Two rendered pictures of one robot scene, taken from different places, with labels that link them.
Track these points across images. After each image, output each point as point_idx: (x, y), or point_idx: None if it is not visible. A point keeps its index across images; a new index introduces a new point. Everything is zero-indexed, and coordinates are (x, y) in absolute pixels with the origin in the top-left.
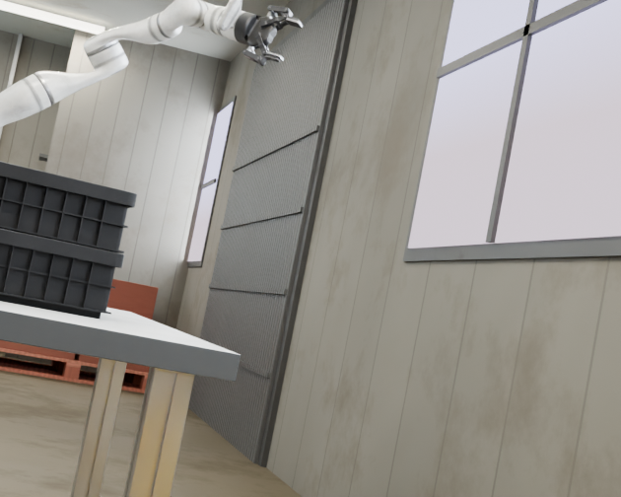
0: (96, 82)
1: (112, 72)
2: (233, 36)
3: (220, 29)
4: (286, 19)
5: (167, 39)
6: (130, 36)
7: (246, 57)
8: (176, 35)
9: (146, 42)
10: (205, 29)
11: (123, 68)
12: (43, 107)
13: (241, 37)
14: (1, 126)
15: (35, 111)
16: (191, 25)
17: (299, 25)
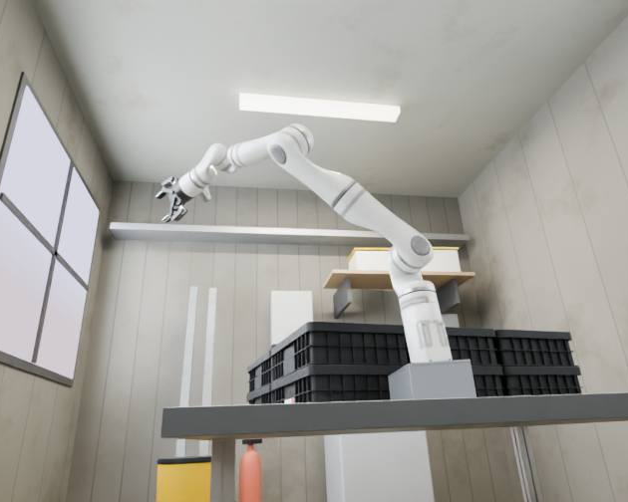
0: (294, 172)
1: (279, 165)
2: (194, 195)
3: (207, 200)
4: (166, 193)
5: (237, 162)
6: (268, 158)
7: (182, 211)
8: (230, 162)
9: (254, 162)
10: (210, 165)
11: (270, 153)
12: (339, 213)
13: (190, 199)
14: (381, 233)
15: (346, 219)
16: (222, 170)
17: (158, 198)
